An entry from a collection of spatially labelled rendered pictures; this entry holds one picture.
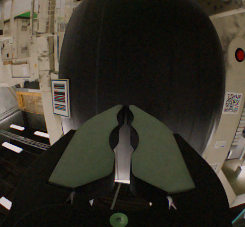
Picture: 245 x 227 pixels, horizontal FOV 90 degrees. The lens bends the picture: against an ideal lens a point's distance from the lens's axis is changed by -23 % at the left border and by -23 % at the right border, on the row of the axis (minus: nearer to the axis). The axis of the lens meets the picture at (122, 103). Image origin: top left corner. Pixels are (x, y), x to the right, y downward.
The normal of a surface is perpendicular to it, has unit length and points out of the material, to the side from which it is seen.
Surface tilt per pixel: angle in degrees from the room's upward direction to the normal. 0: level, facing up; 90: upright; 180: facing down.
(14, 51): 90
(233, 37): 90
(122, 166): 72
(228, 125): 90
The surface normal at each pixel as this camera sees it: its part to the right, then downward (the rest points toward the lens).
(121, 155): -0.05, 0.51
